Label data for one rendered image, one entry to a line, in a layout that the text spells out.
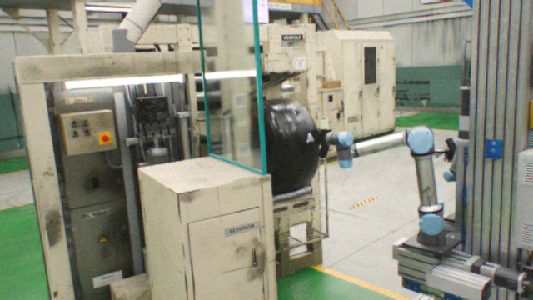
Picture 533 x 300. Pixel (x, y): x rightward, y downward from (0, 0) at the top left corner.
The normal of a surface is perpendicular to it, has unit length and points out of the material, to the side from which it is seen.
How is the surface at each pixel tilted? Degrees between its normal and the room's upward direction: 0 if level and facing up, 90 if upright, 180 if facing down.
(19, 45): 90
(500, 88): 90
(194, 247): 90
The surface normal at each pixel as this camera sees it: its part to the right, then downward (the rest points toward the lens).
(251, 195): 0.51, 0.13
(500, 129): -0.72, 0.17
